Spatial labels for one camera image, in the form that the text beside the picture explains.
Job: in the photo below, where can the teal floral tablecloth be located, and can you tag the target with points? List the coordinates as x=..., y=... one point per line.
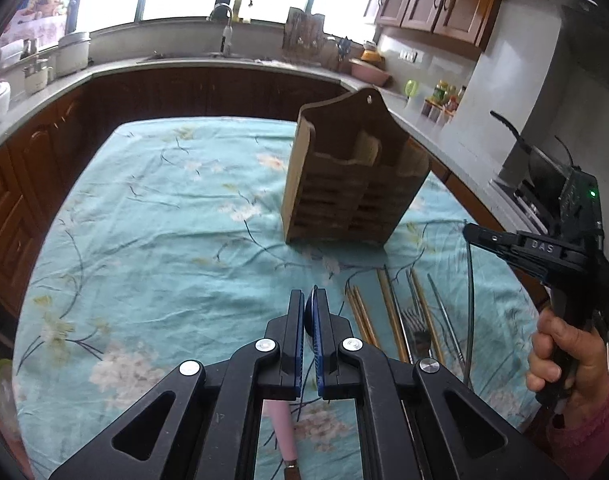
x=170, y=247

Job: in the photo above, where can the pink sleeved right forearm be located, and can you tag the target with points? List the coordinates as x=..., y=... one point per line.
x=582, y=452

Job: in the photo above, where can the lower wooden cabinets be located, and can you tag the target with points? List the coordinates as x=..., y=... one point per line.
x=43, y=156

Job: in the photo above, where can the person's right hand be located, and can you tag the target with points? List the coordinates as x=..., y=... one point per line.
x=563, y=352

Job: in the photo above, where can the small white appliance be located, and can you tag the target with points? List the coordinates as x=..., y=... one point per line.
x=37, y=76

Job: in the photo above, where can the black wok with handle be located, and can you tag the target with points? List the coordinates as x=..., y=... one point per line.
x=546, y=177

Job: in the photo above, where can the wall light switch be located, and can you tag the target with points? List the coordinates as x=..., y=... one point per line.
x=409, y=56

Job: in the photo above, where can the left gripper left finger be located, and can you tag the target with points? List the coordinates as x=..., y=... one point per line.
x=200, y=421

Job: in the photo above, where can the pink basin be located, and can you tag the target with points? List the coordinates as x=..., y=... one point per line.
x=368, y=73

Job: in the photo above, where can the chrome sink faucet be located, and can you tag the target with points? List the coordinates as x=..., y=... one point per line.
x=223, y=13

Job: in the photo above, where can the green cup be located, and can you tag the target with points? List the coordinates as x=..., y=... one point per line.
x=411, y=88

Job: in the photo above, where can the dish drying rack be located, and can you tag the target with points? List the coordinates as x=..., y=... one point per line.
x=303, y=35

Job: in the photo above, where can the yellow oil bottle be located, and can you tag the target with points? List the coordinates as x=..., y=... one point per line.
x=237, y=5

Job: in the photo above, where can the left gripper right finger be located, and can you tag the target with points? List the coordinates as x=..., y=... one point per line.
x=416, y=421

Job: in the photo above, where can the green plate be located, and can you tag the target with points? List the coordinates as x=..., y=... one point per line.
x=8, y=410

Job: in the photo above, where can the condiment bottles set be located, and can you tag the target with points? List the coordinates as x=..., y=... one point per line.
x=441, y=106

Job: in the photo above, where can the pink handled knife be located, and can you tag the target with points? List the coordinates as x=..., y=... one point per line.
x=284, y=431

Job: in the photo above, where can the long steel utensil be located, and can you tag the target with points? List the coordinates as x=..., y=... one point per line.
x=470, y=318

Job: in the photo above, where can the fruit picture window poster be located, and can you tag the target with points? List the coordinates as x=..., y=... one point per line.
x=43, y=21

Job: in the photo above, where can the knife block with knives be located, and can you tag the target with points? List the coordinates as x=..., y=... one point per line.
x=343, y=47

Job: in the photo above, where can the wooden utensil holder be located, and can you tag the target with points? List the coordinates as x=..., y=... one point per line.
x=352, y=173

